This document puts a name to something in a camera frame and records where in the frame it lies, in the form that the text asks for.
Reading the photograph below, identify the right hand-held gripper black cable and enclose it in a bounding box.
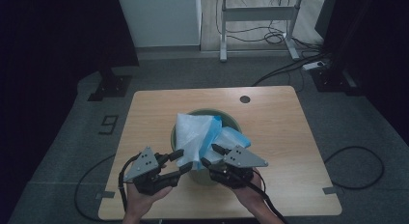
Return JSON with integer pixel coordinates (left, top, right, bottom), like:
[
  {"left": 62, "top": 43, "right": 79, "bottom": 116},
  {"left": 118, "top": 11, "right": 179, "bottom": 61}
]
[{"left": 225, "top": 170, "right": 290, "bottom": 224}]

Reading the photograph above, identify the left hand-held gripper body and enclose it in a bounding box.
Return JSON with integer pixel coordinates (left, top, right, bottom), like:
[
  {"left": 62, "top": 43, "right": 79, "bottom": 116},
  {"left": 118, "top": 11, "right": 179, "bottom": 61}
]
[{"left": 123, "top": 145, "right": 181, "bottom": 197}]

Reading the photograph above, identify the hand-held gripper black cable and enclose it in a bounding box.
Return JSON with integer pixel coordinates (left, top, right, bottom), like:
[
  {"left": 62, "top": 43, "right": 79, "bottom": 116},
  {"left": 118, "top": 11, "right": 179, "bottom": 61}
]
[
  {"left": 117, "top": 153, "right": 143, "bottom": 212},
  {"left": 225, "top": 170, "right": 290, "bottom": 224}
]

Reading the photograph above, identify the person's right hand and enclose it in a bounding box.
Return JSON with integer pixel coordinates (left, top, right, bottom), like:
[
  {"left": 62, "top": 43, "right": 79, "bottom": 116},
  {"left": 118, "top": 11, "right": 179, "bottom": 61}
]
[{"left": 231, "top": 167, "right": 268, "bottom": 212}]

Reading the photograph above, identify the white cabinet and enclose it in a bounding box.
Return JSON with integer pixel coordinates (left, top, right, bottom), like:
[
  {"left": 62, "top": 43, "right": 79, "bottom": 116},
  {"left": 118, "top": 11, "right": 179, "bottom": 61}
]
[{"left": 116, "top": 0, "right": 203, "bottom": 48}]

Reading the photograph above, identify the black floor cable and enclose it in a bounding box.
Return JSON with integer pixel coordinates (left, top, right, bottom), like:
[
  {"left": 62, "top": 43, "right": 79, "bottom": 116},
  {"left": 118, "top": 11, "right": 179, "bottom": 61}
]
[
  {"left": 73, "top": 154, "right": 117, "bottom": 223},
  {"left": 323, "top": 145, "right": 386, "bottom": 190}
]

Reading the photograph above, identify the thin black cable tangle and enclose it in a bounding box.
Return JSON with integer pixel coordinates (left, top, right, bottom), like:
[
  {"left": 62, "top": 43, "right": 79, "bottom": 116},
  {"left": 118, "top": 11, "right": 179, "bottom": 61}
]
[{"left": 215, "top": 0, "right": 322, "bottom": 47}]

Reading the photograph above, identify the left hand-held gripper black cable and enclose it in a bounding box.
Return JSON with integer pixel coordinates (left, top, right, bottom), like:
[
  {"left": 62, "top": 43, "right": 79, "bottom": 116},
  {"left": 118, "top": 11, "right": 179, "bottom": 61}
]
[{"left": 117, "top": 153, "right": 143, "bottom": 212}]

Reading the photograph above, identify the green round trash bin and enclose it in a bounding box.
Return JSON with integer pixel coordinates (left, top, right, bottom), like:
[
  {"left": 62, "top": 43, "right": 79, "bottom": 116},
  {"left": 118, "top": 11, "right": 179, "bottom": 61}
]
[{"left": 170, "top": 108, "right": 243, "bottom": 186}]

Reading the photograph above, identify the black stand base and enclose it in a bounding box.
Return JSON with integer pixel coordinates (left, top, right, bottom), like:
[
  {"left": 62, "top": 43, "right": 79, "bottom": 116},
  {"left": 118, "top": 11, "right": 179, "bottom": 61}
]
[
  {"left": 310, "top": 67, "right": 362, "bottom": 97},
  {"left": 87, "top": 67, "right": 133, "bottom": 102}
]

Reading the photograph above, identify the white power strip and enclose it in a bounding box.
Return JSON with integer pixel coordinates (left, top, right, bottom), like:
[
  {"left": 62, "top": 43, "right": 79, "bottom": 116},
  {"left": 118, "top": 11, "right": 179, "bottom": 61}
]
[{"left": 301, "top": 60, "right": 328, "bottom": 71}]

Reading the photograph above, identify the white desk frame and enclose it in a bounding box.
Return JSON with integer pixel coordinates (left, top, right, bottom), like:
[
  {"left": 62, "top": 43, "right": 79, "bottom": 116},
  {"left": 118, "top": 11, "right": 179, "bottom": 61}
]
[{"left": 216, "top": 0, "right": 305, "bottom": 63}]

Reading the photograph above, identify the thick black cable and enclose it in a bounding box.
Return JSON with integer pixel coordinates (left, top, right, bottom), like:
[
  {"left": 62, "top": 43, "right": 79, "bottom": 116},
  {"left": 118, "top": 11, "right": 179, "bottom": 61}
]
[{"left": 252, "top": 52, "right": 330, "bottom": 88}]

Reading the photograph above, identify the grey tape piece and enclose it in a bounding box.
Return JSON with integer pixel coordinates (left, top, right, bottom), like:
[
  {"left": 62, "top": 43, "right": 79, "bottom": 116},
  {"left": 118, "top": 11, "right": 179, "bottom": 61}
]
[
  {"left": 322, "top": 185, "right": 342, "bottom": 196},
  {"left": 95, "top": 190, "right": 116, "bottom": 200}
]

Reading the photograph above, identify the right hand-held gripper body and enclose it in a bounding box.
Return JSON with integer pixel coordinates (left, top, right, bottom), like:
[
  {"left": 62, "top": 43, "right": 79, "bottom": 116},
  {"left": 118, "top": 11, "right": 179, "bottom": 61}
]
[{"left": 208, "top": 144, "right": 270, "bottom": 190}]

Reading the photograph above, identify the dark curtain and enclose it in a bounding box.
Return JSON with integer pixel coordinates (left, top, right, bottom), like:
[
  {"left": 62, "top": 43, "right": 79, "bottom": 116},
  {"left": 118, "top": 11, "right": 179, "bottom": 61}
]
[
  {"left": 314, "top": 0, "right": 409, "bottom": 145},
  {"left": 0, "top": 0, "right": 140, "bottom": 218}
]

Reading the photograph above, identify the person's left hand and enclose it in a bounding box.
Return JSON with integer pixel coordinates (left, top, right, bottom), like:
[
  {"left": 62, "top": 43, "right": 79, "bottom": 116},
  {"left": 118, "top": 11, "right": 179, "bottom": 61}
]
[{"left": 123, "top": 182, "right": 174, "bottom": 219}]

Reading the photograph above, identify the white garbage bag blue drawstring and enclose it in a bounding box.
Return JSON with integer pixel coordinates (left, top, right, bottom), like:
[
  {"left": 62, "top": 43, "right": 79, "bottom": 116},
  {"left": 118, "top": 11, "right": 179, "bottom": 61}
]
[{"left": 175, "top": 112, "right": 252, "bottom": 171}]

